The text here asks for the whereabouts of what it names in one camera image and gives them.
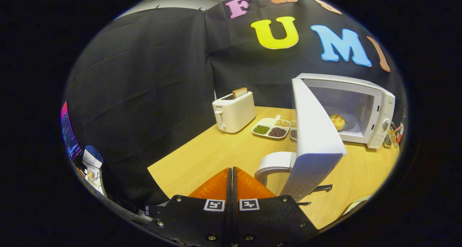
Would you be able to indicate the white toaster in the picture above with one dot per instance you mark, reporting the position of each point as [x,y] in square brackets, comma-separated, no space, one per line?
[234,113]

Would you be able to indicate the computer monitor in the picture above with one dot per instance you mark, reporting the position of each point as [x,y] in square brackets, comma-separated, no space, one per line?
[69,135]

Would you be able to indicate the toast slice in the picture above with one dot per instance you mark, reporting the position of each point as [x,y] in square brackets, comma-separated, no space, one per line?
[239,92]

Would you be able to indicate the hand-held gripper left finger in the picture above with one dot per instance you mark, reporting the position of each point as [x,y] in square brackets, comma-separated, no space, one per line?
[202,225]

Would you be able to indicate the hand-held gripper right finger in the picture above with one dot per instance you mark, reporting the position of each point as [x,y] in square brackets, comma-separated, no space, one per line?
[267,221]

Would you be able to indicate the white papers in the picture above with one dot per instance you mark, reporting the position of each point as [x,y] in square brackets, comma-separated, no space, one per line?
[94,175]

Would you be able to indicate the white microwave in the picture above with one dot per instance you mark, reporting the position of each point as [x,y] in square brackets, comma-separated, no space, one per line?
[314,142]

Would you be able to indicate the blue cloth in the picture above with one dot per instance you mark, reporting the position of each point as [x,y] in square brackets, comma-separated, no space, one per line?
[95,153]

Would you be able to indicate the clear plastic water bottle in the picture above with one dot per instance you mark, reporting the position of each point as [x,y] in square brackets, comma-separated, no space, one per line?
[400,133]

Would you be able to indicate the yellow bread bun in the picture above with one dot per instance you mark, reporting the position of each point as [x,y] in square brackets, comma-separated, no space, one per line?
[338,122]

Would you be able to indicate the white divided bean dish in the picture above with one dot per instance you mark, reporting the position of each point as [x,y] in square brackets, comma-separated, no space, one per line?
[270,129]
[293,131]

